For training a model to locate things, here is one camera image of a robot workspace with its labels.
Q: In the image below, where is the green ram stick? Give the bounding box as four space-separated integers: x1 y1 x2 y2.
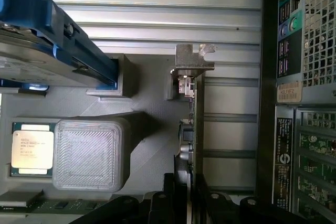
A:
25 199 111 210

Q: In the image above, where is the grey printed parts rack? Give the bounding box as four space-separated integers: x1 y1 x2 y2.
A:
0 53 205 210

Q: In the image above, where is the silver cpu chip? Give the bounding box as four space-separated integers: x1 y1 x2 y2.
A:
10 122 55 178

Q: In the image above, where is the open pc case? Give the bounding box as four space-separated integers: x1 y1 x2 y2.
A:
255 0 336 224

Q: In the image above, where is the tan serial label sticker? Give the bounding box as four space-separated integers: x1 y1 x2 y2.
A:
276 80 303 103

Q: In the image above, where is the black text label sticker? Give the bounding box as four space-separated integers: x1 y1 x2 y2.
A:
272 117 294 207

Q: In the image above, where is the grey hard disk drive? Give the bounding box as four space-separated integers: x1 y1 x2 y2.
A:
0 23 106 89

